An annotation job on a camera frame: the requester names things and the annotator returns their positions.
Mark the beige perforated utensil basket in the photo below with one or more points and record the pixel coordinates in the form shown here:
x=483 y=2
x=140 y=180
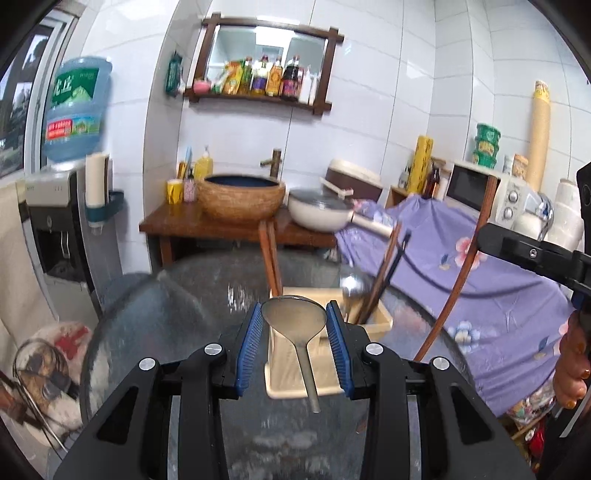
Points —
x=286 y=383

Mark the tall beige roll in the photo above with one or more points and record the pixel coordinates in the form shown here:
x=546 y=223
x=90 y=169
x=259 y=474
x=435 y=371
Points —
x=539 y=138

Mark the metal spoon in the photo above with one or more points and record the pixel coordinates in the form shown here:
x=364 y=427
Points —
x=354 y=288
x=293 y=318

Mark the black chopstick with silver band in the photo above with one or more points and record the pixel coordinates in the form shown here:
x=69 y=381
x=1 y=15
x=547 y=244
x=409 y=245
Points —
x=397 y=263

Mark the woven pattern wash basin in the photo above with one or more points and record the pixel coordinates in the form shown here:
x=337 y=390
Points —
x=240 y=203

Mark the white teal cup dispenser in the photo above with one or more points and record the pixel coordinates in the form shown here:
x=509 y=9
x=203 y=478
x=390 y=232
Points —
x=96 y=194

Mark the yellow cup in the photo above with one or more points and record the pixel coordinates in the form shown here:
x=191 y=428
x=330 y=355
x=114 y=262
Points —
x=175 y=191

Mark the water dispenser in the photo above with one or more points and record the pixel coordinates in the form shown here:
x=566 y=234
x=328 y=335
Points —
x=55 y=221

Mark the white microwave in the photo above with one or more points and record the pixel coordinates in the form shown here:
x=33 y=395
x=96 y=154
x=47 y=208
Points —
x=471 y=189

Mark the purple floral cloth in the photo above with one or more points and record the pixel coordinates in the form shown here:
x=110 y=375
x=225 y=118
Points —
x=498 y=332

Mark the window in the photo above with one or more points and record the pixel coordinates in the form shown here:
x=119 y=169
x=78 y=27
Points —
x=27 y=92

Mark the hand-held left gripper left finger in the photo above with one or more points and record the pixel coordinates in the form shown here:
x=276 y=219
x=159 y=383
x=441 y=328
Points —
x=247 y=355

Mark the person's right hand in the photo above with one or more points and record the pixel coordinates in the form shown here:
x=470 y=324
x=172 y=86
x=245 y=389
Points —
x=572 y=364

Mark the white pan with lid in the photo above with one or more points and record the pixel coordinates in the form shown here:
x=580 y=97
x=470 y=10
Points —
x=318 y=212

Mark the pink patterned bottle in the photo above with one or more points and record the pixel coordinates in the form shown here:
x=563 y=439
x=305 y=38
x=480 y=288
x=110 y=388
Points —
x=190 y=189

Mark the brown white rice cooker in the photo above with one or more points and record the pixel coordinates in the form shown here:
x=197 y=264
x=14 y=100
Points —
x=355 y=177

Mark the yellow roll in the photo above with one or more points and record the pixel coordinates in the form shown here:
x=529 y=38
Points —
x=421 y=166

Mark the yellow soap bottle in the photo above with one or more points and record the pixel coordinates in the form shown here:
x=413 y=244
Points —
x=203 y=166

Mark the pink bowl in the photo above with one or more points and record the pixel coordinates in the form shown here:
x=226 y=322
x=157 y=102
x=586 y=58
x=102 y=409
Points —
x=202 y=86

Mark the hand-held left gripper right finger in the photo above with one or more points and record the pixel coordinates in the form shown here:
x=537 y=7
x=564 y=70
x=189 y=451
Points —
x=339 y=355

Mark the dark glass bottle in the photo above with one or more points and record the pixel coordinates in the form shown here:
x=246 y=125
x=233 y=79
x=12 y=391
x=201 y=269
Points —
x=432 y=182

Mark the wooden counter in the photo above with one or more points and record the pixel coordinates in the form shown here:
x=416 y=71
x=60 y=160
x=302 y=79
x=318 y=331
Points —
x=184 y=228

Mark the white roll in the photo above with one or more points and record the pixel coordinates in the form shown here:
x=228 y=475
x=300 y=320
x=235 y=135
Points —
x=568 y=217

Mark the bronze faucet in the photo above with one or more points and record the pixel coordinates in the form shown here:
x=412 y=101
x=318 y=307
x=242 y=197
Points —
x=275 y=161

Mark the blue water bottle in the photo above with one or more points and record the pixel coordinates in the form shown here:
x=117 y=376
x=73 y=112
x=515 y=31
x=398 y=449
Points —
x=76 y=110

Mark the row of condiment bottles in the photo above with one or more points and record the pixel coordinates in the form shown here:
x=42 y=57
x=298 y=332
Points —
x=272 y=81

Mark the green packet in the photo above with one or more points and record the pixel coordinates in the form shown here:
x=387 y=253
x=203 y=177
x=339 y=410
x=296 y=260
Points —
x=174 y=74

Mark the toothbrushes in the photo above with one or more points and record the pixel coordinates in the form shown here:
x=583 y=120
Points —
x=184 y=161

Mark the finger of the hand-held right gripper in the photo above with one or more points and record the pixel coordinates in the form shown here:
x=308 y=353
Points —
x=521 y=251

